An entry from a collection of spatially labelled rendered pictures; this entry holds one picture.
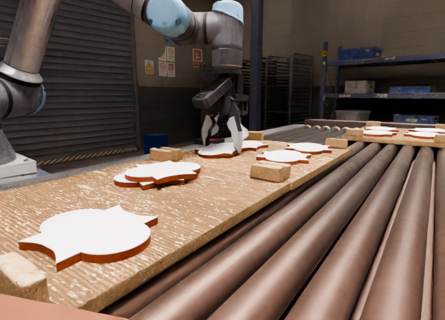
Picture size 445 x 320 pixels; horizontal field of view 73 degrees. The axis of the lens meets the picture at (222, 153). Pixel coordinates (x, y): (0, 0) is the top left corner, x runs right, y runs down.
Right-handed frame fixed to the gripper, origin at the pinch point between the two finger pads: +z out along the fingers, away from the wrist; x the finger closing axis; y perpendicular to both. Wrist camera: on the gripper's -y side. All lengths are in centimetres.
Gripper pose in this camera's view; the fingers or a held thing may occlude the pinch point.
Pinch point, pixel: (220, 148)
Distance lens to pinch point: 76.8
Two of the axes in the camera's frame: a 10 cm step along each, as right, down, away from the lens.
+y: 5.9, -1.1, 8.0
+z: -0.2, 9.9, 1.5
